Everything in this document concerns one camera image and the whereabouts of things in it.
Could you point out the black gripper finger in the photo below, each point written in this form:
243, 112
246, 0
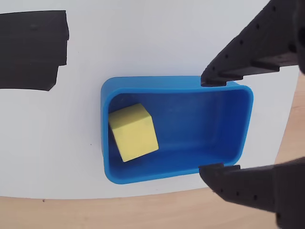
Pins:
262, 40
262, 186

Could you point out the white rectangular board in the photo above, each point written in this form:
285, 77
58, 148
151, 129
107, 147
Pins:
143, 47

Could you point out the black tape patch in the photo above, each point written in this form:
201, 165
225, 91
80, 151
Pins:
31, 50

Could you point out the yellow cube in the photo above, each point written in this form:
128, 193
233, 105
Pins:
134, 133

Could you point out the blue rectangular bin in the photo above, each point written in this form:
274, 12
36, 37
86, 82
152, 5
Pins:
190, 148

